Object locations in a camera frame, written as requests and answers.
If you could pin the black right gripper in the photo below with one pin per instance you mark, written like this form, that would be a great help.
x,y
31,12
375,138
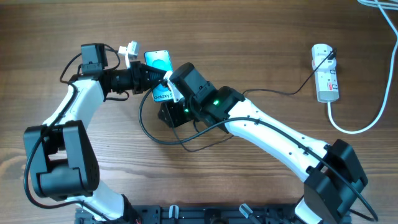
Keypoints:
x,y
171,111

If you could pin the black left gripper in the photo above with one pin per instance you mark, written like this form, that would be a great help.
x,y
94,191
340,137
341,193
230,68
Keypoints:
x,y
140,83

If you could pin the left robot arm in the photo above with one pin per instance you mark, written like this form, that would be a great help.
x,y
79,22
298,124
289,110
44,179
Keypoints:
x,y
61,167

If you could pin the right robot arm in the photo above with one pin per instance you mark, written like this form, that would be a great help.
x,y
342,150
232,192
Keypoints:
x,y
332,175

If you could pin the white power strip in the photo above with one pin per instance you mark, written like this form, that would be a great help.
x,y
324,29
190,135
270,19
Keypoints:
x,y
326,82

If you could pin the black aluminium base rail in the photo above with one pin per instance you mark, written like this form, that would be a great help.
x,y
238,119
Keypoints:
x,y
278,214

